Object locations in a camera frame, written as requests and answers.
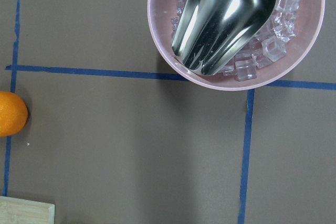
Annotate metal ice scoop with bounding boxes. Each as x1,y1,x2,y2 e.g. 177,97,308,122
171,0,276,76

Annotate clear plastic ice cubes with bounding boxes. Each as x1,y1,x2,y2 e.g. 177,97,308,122
171,0,303,82

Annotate orange fruit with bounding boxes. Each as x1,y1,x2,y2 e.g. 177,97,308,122
1,91,28,137

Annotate pink bowl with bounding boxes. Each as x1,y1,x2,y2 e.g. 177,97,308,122
147,0,326,91

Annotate wooden cutting board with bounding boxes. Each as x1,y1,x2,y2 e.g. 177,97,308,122
1,196,55,223

